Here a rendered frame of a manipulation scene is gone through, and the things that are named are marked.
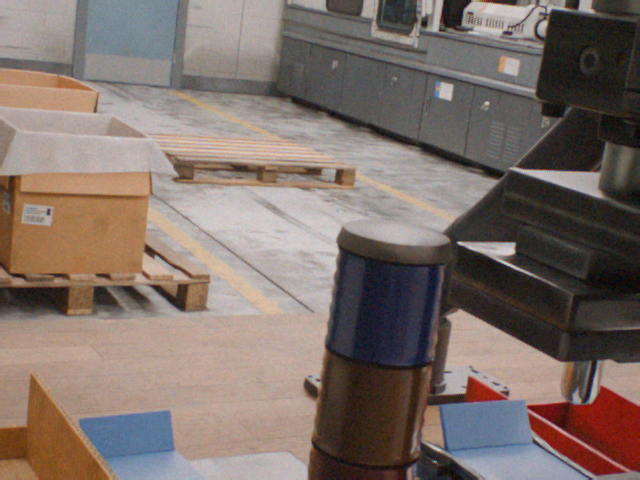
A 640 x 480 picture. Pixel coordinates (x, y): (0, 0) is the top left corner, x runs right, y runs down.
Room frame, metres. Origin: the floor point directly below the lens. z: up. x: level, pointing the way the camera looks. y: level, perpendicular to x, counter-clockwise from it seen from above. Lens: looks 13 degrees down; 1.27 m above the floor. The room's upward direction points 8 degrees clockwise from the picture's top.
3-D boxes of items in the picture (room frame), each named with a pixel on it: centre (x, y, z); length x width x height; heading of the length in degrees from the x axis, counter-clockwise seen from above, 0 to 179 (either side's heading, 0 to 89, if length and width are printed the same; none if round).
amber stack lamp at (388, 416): (0.38, -0.03, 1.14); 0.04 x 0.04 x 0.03
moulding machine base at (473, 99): (9.96, -1.04, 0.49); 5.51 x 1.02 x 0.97; 26
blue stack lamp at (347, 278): (0.38, -0.03, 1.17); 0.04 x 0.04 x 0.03
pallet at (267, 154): (7.44, 0.55, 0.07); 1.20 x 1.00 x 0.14; 118
